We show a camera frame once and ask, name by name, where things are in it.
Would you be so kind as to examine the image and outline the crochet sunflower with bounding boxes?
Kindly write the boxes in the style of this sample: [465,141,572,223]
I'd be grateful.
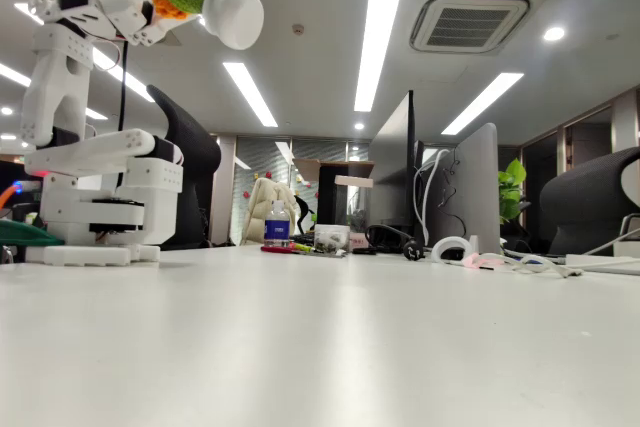
[152,0,266,52]

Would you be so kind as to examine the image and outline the long ceiling light strip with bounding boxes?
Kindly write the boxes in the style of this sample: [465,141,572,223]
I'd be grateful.
[222,61,279,129]
[440,71,525,137]
[353,0,415,113]

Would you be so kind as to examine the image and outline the black mesh office chair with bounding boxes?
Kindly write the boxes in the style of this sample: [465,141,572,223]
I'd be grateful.
[146,84,223,251]
[538,146,640,257]

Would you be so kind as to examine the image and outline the cream padded jacket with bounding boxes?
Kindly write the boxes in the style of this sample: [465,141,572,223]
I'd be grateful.
[242,177,301,247]

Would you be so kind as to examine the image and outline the brown cardboard box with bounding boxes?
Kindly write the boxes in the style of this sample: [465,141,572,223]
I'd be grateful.
[293,157,376,183]

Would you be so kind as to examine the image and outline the clear bottle with blue label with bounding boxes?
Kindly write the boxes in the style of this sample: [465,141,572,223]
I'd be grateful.
[263,199,292,249]

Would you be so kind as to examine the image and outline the green flat object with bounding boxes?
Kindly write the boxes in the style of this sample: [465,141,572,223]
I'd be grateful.
[0,219,66,248]

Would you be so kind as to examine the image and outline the clear plastic container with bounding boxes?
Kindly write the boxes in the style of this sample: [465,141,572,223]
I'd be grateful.
[313,224,351,254]

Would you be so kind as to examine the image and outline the thin black-edged monitor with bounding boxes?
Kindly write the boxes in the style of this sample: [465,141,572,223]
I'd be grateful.
[368,90,426,248]

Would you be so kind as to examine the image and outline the small pink box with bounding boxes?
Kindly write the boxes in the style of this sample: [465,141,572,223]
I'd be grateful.
[349,232,376,254]

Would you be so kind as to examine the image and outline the ceiling air conditioner vent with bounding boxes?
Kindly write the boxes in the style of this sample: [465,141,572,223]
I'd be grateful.
[409,0,531,54]

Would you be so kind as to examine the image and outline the grey monitor back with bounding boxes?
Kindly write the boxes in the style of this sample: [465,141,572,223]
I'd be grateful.
[423,121,503,256]

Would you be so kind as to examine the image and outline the green leafy plant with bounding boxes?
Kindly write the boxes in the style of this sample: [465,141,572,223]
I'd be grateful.
[497,157,529,224]

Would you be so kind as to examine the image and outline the pink translucent object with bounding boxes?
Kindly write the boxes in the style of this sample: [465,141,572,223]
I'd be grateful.
[462,252,506,271]

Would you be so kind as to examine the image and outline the white flat power strip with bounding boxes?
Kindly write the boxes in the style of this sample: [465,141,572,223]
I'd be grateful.
[564,253,640,276]

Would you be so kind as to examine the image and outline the black camera cable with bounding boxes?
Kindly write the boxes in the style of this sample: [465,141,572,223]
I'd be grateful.
[114,41,131,194]

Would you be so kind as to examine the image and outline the orange hose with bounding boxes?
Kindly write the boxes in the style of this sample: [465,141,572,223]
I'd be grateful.
[0,180,25,209]

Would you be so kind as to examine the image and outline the white cables behind monitor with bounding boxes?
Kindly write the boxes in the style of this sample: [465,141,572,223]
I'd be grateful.
[413,149,451,248]

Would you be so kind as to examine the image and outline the black power plug cable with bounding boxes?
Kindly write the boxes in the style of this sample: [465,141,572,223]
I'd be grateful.
[364,224,427,262]

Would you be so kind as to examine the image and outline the white tape ring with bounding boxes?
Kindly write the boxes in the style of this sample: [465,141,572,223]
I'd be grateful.
[430,235,480,262]

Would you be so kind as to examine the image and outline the white cable on table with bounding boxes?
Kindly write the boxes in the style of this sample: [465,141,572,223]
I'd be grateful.
[492,251,585,279]

